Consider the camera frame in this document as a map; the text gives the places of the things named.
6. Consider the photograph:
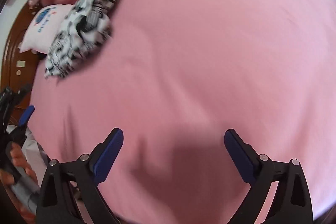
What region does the pink bed sheet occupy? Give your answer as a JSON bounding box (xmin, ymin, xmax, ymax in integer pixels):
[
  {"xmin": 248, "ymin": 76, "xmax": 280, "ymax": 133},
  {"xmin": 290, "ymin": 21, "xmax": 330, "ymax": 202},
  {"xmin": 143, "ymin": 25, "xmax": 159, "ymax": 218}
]
[{"xmin": 29, "ymin": 0, "xmax": 335, "ymax": 223}]

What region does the white cartoon print pillow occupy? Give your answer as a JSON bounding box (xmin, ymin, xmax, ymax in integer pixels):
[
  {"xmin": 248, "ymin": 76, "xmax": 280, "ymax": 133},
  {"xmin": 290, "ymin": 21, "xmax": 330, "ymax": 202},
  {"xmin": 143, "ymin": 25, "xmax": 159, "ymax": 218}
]
[{"xmin": 19, "ymin": 5, "xmax": 72, "ymax": 54}]

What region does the brown wooden headboard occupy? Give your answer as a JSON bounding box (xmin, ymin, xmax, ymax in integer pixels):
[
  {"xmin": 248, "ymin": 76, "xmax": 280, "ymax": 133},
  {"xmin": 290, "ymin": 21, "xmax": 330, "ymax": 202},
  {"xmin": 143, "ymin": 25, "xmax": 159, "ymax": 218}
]
[{"xmin": 0, "ymin": 0, "xmax": 40, "ymax": 114}]

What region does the white black graffiti print jacket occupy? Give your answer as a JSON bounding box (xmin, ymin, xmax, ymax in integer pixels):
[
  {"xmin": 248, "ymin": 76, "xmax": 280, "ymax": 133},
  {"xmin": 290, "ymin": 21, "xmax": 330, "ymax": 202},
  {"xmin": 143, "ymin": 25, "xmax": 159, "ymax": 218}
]
[{"xmin": 45, "ymin": 0, "xmax": 120, "ymax": 78}]

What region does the person left hand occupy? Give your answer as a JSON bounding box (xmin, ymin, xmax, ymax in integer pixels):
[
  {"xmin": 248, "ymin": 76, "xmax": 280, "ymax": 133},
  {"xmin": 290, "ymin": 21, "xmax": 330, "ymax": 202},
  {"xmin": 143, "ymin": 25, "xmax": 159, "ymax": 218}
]
[{"xmin": 0, "ymin": 143, "xmax": 40, "ymax": 219}]

